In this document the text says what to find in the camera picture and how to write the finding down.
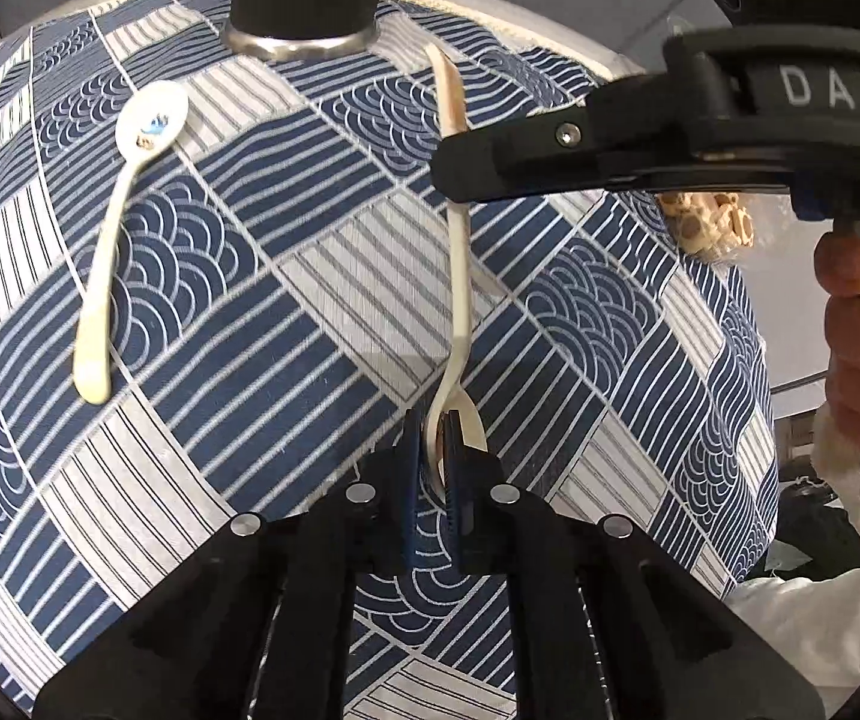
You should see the blue white patterned tablecloth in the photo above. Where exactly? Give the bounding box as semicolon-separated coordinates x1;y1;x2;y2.
0;0;780;720

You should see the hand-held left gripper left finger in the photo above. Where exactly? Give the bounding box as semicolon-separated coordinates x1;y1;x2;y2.
32;409;431;720

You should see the white spoon blue print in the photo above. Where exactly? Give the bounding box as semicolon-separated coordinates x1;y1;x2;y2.
71;81;192;404

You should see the dark cloth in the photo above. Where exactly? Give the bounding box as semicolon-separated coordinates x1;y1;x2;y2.
775;484;860;582

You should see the white spoon red print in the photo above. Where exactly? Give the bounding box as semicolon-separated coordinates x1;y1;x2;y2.
421;41;489;507

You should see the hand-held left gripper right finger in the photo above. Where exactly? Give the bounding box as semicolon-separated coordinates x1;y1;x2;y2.
441;420;828;720

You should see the clear plastic cookie container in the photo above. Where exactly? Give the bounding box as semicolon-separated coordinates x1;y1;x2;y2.
655;187;798;271

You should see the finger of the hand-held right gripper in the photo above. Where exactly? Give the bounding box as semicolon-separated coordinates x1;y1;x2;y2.
430;73;677;205

